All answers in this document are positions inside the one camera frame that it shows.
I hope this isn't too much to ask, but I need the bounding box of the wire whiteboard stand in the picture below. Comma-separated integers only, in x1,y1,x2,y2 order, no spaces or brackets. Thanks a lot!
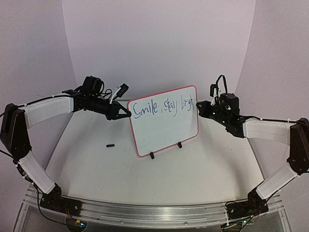
149,142,183,160

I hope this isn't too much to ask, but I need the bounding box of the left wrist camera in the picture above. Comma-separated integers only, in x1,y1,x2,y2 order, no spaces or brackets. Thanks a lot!
110,83,129,104

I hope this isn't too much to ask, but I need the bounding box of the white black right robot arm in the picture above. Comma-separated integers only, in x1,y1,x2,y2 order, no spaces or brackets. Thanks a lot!
196,94,309,211

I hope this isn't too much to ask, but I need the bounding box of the pink framed whiteboard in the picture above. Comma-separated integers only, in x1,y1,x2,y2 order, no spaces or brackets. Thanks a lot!
127,85,199,157

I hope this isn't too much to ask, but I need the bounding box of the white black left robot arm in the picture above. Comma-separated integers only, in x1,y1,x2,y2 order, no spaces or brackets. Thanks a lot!
0,76,131,212

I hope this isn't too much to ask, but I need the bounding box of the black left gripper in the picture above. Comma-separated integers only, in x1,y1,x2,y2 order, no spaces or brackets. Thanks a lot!
88,95,132,120

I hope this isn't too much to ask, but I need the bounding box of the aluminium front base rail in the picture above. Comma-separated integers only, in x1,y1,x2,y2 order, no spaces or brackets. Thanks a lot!
14,187,291,232

